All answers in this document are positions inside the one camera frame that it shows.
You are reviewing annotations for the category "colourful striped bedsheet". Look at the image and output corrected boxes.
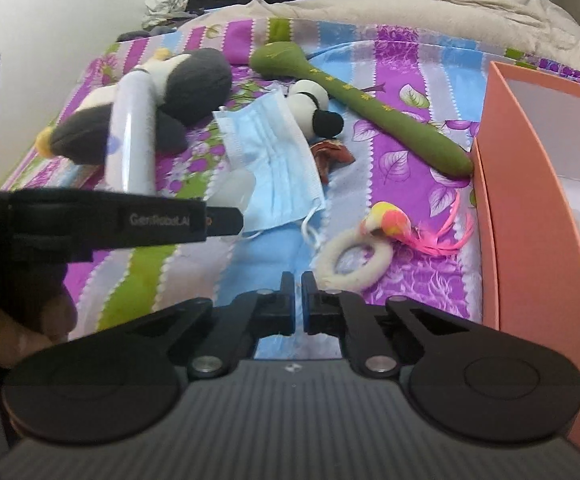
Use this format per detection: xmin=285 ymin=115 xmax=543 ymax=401
xmin=0 ymin=16 xmax=580 ymax=361

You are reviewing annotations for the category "beige duvet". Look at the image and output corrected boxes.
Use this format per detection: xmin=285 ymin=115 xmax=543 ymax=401
xmin=183 ymin=0 xmax=580 ymax=70

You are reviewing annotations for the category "pink feather ring toy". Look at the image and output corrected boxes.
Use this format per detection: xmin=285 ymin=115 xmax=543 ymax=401
xmin=314 ymin=194 xmax=474 ymax=292

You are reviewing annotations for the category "small panda plush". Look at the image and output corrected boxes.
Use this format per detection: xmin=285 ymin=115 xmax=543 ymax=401
xmin=285 ymin=79 xmax=344 ymax=143

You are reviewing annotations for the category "orange cardboard box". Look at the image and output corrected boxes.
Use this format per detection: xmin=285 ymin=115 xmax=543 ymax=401
xmin=471 ymin=60 xmax=580 ymax=466

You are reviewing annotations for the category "clear plastic snack bag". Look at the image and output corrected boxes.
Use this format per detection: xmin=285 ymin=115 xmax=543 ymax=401
xmin=209 ymin=168 xmax=256 ymax=212

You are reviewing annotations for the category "blue face mask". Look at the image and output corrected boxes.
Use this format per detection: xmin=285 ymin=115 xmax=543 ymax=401
xmin=214 ymin=89 xmax=326 ymax=249

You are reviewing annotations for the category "dark red patterned sachet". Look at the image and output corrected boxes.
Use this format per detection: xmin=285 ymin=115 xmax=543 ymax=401
xmin=311 ymin=139 xmax=355 ymax=185

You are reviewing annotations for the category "operator left hand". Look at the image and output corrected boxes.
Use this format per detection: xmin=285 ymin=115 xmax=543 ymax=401
xmin=0 ymin=286 xmax=78 ymax=368

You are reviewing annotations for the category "grey white penguin plush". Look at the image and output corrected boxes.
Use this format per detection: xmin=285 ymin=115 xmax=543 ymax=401
xmin=35 ymin=48 xmax=232 ymax=166

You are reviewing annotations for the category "green plush massage stick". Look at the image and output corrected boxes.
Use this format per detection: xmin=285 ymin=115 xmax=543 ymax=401
xmin=249 ymin=41 xmax=473 ymax=179

